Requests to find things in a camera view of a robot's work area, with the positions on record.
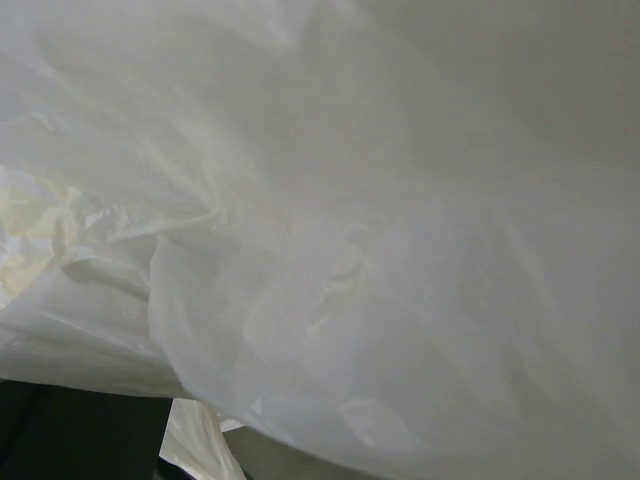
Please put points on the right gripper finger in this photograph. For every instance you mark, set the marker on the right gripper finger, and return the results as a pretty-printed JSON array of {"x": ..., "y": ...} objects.
[{"x": 52, "y": 432}]

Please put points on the white plastic bag with fruit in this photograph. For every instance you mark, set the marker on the white plastic bag with fruit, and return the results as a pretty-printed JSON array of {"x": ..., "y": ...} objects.
[{"x": 401, "y": 236}]

